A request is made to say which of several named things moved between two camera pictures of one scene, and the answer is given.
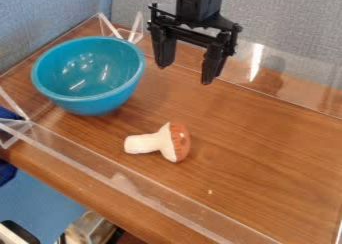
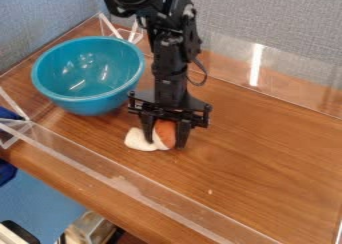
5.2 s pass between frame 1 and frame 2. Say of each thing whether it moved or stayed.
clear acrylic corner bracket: stayed
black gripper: moved
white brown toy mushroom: moved
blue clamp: stayed
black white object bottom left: stayed
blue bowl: stayed
